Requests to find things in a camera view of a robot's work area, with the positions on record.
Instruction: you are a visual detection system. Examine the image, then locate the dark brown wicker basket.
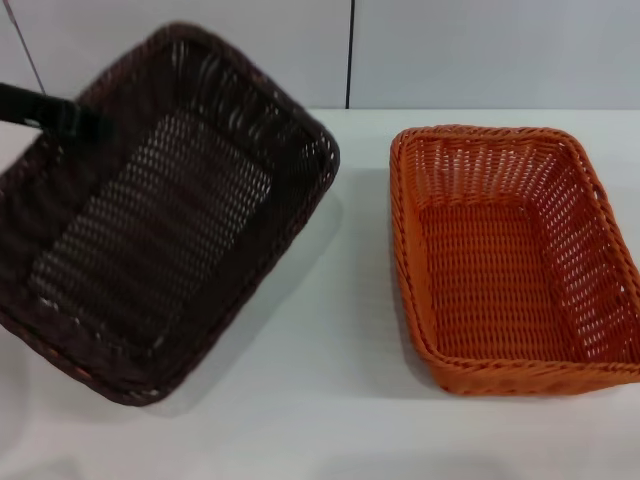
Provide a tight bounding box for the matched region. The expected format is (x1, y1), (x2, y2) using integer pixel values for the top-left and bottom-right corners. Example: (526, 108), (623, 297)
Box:
(0, 20), (341, 407)

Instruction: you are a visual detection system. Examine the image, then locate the orange wicker basket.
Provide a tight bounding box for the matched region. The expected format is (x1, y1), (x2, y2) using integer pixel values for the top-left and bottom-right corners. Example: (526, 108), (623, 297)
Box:
(388, 124), (640, 399)

